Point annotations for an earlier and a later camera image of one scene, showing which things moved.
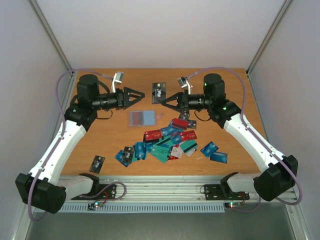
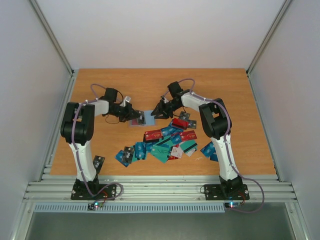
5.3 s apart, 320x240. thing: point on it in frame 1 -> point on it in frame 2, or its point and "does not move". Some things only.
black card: x=158 y=92 -> x=141 y=118
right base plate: x=216 y=192 does not move
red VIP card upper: x=153 y=134 does not move
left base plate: x=101 y=192 does not move
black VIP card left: x=128 y=154 does not move
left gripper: x=123 y=98 -> x=129 y=115
